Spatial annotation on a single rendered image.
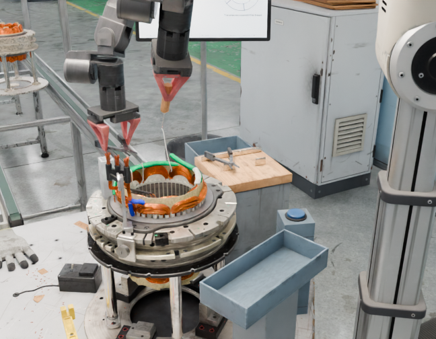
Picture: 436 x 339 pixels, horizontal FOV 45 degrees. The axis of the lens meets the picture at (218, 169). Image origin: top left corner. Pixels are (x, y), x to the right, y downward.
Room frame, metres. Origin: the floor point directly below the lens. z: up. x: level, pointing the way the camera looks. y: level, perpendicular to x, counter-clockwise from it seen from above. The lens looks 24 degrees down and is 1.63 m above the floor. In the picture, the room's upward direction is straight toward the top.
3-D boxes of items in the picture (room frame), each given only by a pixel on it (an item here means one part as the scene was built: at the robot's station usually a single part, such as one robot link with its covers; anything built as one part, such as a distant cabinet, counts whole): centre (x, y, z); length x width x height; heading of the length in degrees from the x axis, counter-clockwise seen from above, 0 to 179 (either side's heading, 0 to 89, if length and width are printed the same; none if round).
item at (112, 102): (1.16, 0.24, 1.28); 0.10 x 0.07 x 0.07; 130
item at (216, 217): (1.02, 0.12, 1.09); 0.32 x 0.32 x 0.01
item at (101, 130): (1.15, 0.25, 1.21); 0.07 x 0.07 x 0.09; 40
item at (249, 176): (1.28, -0.06, 1.05); 0.20 x 0.19 x 0.02; 23
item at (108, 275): (0.99, 0.24, 0.91); 0.02 x 0.02 x 0.21
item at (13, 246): (1.31, 0.60, 0.79); 0.24 x 0.12 x 0.02; 28
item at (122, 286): (1.08, 0.22, 0.85); 0.06 x 0.04 x 0.05; 155
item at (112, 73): (1.16, 0.24, 1.34); 0.07 x 0.06 x 0.07; 81
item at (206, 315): (0.97, 0.01, 0.85); 0.06 x 0.04 x 0.05; 159
